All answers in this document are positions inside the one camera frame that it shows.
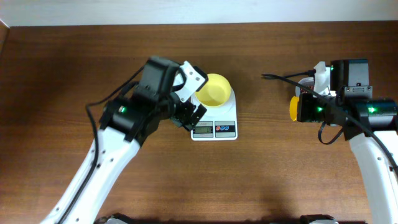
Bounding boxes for red adzuki beans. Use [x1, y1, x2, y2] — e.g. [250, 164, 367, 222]
[300, 86, 314, 94]

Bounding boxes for yellow measuring scoop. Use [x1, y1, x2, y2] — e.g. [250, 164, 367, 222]
[289, 96, 300, 121]

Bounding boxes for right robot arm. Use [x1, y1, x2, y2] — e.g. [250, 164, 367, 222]
[289, 59, 397, 223]

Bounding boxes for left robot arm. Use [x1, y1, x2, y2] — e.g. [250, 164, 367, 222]
[43, 56, 208, 223]

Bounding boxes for white digital kitchen scale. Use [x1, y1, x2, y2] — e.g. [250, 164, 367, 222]
[190, 89, 238, 141]

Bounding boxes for yellow plastic bowl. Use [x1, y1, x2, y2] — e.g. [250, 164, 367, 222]
[195, 73, 231, 107]

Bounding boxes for clear plastic bean container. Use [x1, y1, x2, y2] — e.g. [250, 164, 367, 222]
[295, 77, 315, 97]

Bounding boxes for right black camera cable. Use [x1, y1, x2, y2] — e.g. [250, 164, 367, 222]
[261, 70, 398, 175]

